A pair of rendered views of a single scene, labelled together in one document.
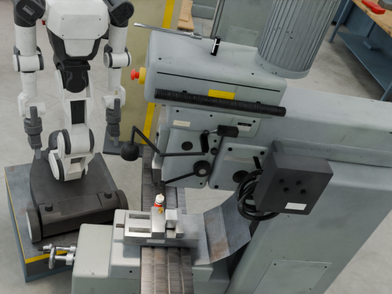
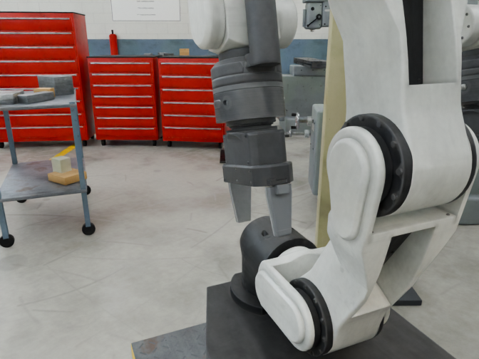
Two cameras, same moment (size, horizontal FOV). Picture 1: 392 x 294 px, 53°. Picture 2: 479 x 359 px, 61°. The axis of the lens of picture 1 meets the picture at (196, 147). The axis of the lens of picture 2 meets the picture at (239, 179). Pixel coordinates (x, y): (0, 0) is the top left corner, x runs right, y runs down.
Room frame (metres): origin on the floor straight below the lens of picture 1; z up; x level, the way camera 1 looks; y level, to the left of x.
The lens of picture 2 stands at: (1.02, 0.72, 1.17)
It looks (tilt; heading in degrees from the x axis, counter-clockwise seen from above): 19 degrees down; 15
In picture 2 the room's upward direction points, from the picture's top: straight up
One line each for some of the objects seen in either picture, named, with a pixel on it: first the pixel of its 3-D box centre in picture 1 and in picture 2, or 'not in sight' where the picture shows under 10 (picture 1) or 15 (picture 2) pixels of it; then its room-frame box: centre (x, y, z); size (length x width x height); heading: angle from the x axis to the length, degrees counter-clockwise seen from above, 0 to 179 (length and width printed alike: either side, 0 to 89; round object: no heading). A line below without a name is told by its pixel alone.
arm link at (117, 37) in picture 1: (117, 45); not in sight; (1.84, 0.54, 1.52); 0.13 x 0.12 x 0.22; 130
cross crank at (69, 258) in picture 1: (59, 257); not in sight; (1.13, 0.51, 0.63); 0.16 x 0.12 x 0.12; 105
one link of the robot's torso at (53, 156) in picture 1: (68, 163); (319, 295); (1.75, 0.75, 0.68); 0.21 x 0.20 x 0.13; 38
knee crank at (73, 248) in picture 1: (58, 248); not in sight; (1.26, 0.58, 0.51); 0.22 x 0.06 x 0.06; 105
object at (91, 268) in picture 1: (146, 282); not in sight; (1.26, 0.05, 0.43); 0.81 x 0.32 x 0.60; 105
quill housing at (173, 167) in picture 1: (189, 146); not in sight; (1.26, 0.03, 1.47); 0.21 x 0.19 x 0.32; 15
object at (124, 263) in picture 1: (160, 244); not in sight; (1.26, 0.03, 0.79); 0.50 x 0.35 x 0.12; 105
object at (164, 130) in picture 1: (160, 147); not in sight; (1.23, 0.14, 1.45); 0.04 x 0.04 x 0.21; 15
